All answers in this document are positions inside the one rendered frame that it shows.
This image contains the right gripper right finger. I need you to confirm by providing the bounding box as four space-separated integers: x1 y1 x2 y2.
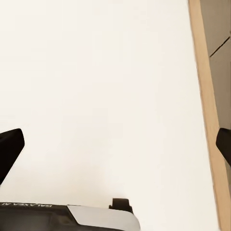
216 128 231 166

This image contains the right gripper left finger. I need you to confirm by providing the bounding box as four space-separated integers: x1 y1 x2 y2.
0 128 25 186

